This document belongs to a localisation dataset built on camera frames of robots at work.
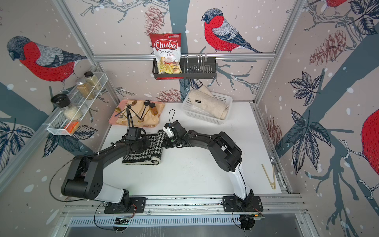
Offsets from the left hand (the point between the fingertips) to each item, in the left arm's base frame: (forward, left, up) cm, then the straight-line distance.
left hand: (152, 139), depth 94 cm
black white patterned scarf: (-11, -2, +2) cm, 12 cm away
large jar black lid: (-3, +32, +32) cm, 45 cm away
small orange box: (-10, +29, +29) cm, 42 cm away
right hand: (-5, -7, +2) cm, 8 cm away
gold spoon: (+29, +33, -3) cm, 44 cm away
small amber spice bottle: (+25, +3, +3) cm, 25 cm away
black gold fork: (+33, +26, -4) cm, 42 cm away
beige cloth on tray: (+26, +13, -4) cm, 29 cm away
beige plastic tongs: (-26, -71, -4) cm, 76 cm away
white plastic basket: (+20, -27, +3) cm, 33 cm away
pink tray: (+37, +34, -5) cm, 50 cm away
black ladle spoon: (+38, +13, -4) cm, 40 cm away
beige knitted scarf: (+32, -35, +6) cm, 48 cm away
